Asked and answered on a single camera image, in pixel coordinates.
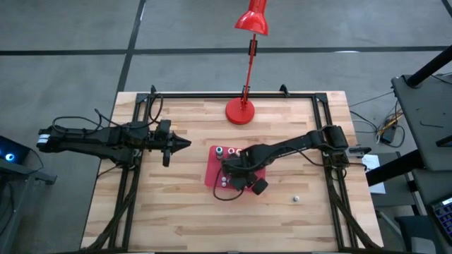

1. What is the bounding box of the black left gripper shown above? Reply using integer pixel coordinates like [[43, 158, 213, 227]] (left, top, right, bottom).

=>
[[151, 119, 192, 168]]

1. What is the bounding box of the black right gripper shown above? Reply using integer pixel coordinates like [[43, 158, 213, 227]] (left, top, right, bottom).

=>
[[220, 157, 269, 196]]

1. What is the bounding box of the pink translucent plastic bin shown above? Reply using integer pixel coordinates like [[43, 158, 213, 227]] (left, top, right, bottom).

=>
[[203, 145, 268, 194]]

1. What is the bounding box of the red desk lamp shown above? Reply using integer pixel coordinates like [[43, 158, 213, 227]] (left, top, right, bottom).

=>
[[225, 0, 270, 126]]

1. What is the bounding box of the white paper sheet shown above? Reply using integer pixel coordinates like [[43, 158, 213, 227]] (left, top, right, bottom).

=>
[[362, 154, 386, 195]]

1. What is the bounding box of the black power adapter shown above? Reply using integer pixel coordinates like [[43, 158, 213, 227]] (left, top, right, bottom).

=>
[[381, 126, 398, 144]]

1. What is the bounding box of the grey side table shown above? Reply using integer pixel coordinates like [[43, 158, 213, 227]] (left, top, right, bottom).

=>
[[0, 158, 57, 254]]

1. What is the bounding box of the black computer with blue light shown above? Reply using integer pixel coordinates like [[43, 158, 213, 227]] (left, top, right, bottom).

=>
[[0, 135, 31, 165]]

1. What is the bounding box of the dark office chair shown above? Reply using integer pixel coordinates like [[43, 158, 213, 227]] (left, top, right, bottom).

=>
[[394, 214, 444, 254]]

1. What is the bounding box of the dark work desk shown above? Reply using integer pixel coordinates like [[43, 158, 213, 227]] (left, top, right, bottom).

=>
[[411, 168, 452, 254]]

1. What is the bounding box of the dark metal cart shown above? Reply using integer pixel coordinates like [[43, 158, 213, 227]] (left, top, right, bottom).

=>
[[390, 73, 452, 172]]

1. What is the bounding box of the backlit computer keyboard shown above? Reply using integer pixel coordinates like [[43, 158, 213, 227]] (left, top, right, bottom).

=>
[[431, 196, 452, 244]]

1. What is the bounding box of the black round pole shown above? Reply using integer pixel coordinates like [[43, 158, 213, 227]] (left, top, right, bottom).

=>
[[405, 44, 452, 88]]

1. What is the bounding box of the black left wrist camera cable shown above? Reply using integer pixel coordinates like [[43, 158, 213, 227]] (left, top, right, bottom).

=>
[[94, 92, 165, 128]]

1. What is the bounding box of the black aluminium rig frame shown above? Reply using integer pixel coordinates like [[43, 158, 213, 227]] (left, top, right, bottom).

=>
[[84, 84, 381, 252]]

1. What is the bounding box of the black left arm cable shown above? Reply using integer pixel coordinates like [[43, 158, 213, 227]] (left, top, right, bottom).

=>
[[52, 115, 103, 133]]

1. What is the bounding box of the yellow floor cable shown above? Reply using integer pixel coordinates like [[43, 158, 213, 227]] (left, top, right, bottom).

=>
[[376, 112, 404, 135]]

